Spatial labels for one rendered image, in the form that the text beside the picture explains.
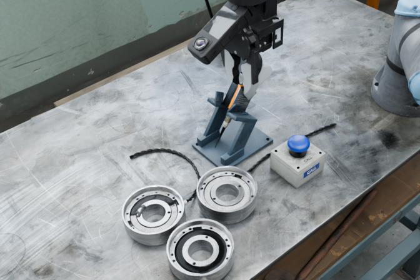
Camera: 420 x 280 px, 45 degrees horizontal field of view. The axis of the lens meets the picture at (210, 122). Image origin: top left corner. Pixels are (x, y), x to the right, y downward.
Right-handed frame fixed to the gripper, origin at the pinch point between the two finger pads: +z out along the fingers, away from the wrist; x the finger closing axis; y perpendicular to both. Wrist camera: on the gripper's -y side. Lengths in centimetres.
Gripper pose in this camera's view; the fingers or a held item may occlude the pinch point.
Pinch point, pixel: (240, 91)
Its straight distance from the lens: 94.4
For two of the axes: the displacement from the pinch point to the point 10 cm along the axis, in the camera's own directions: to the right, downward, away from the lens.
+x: -6.3, -4.8, 6.1
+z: 0.6, 7.5, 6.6
